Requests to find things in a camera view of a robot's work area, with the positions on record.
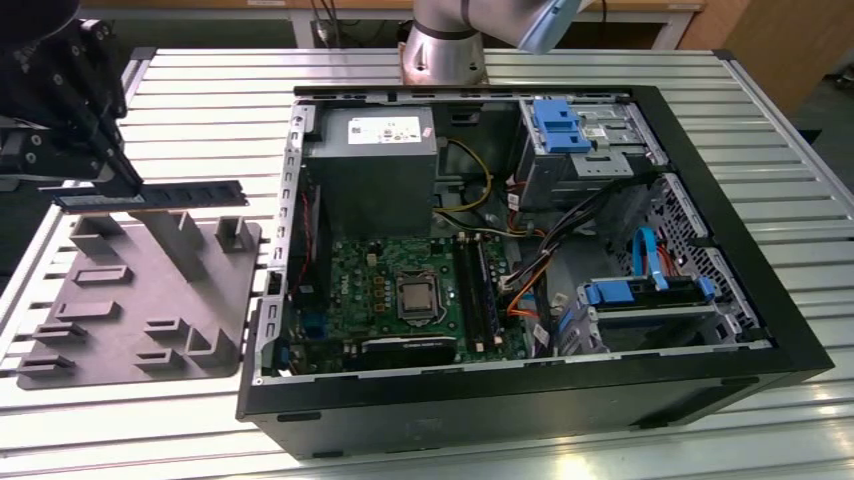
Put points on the wooden cabinet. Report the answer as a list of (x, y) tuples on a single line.
[(788, 50)]

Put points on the metal disk bay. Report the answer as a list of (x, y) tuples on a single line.
[(654, 313)]

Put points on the blue plastic bracket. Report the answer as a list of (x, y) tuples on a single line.
[(567, 325)]

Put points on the metal optical drive cage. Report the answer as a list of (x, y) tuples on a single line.
[(601, 167)]

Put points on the blue plastic drive latch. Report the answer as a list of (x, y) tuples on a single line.
[(561, 125)]

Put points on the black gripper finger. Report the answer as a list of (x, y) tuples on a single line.
[(54, 150), (94, 75)]

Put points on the blue expansion slot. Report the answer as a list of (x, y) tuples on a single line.
[(315, 326)]

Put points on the grey power supply unit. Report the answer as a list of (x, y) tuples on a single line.
[(374, 185)]

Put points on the hard disk blue carrier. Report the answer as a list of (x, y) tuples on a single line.
[(667, 296)]

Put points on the green motherboard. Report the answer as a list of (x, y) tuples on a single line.
[(354, 325)]

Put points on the wooden desk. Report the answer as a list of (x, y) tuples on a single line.
[(654, 6)]

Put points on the black graphics card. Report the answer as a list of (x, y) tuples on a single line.
[(407, 350)]

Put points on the silver CPU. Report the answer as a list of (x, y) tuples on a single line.
[(419, 299)]

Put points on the black PC case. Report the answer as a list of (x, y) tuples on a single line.
[(467, 415)]

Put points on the grey plastic parts rack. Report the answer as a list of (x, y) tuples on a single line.
[(167, 300)]

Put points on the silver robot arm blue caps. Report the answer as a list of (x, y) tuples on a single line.
[(441, 55)]

